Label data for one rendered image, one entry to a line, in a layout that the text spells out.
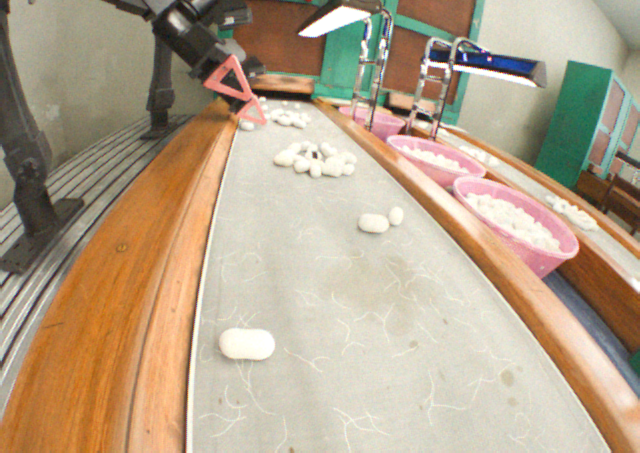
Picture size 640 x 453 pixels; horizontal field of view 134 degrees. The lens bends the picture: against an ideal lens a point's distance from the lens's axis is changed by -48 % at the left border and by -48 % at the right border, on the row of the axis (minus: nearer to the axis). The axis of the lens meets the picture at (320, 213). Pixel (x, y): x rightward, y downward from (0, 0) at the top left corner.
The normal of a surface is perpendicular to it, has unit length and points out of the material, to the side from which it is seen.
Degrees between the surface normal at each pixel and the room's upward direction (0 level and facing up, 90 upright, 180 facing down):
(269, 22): 90
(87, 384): 0
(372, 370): 0
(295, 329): 0
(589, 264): 90
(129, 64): 90
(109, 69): 90
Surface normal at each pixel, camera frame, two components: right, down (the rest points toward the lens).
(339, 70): 0.21, 0.53
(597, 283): -0.97, -0.01
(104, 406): 0.15, -0.85
